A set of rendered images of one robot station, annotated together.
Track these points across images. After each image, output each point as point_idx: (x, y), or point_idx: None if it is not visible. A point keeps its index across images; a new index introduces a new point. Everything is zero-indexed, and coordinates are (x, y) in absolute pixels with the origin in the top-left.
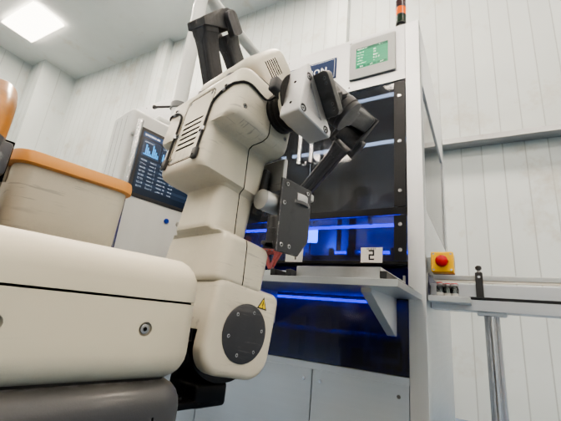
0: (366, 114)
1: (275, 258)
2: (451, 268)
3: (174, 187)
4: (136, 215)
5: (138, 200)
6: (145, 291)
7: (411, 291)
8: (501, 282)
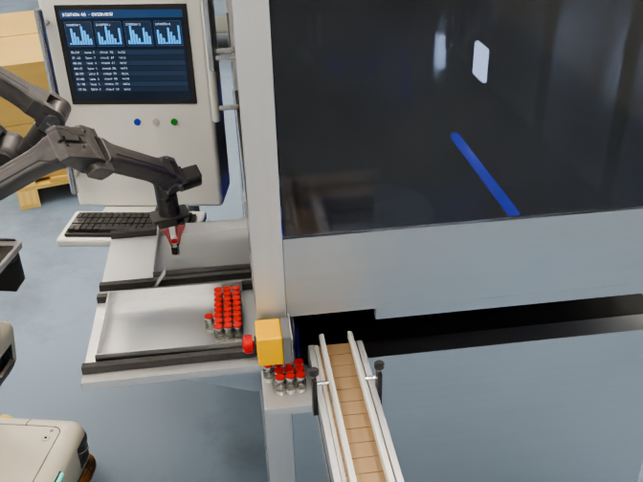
0: (7, 186)
1: (168, 236)
2: (257, 360)
3: (131, 74)
4: (97, 125)
5: (90, 106)
6: None
7: (172, 377)
8: (365, 405)
